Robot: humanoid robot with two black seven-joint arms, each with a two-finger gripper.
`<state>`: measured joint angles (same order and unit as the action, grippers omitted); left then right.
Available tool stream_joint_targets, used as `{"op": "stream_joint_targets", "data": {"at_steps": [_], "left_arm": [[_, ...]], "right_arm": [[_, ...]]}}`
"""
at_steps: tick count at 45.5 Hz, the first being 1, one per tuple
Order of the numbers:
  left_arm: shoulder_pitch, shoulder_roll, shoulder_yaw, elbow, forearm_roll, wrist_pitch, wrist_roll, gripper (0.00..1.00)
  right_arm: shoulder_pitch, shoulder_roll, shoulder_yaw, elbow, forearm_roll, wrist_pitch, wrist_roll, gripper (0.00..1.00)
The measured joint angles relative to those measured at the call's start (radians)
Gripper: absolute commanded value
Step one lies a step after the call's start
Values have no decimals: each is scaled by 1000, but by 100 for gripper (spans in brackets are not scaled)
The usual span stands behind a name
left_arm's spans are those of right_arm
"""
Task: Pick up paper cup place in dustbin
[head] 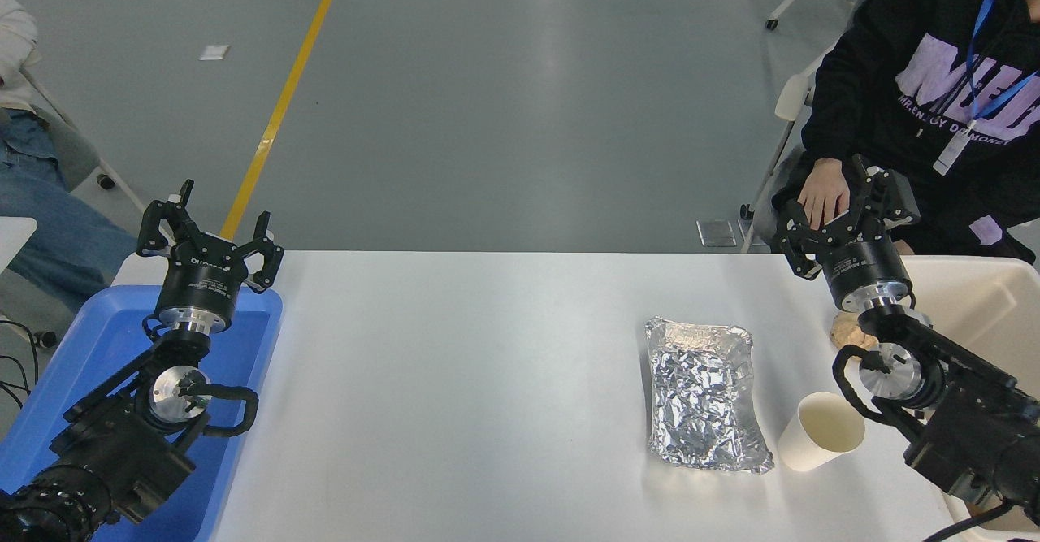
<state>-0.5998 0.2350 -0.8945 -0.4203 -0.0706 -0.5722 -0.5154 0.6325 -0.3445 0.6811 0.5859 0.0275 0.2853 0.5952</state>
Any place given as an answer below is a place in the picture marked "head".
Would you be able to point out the metal floor plate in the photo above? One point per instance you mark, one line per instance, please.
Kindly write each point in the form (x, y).
(716, 232)

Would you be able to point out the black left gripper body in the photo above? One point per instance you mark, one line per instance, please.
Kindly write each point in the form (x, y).
(201, 282)

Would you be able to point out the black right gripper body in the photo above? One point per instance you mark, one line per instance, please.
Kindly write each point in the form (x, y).
(865, 266)

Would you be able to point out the white framed office chair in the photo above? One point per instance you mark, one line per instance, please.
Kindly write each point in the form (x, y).
(792, 99)

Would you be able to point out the crumpled foil tray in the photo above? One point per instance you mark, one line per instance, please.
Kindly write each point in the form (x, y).
(699, 396)

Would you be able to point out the white side table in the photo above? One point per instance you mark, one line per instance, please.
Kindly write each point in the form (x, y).
(15, 237)

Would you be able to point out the blue plastic tray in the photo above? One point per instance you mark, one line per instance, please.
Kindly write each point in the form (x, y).
(97, 339)

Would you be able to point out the white paper cup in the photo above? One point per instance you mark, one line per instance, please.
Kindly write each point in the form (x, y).
(812, 444)

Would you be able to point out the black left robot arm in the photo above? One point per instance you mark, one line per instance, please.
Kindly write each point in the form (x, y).
(122, 453)

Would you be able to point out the person's hand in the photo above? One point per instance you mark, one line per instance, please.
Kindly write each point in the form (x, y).
(825, 192)

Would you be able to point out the crumpled tan paper ball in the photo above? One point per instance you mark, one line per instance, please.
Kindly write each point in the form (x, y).
(849, 333)

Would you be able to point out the large pale bin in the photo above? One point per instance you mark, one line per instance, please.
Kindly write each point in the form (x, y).
(975, 298)

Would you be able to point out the small white floor plate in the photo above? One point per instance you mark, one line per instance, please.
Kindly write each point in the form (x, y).
(214, 52)

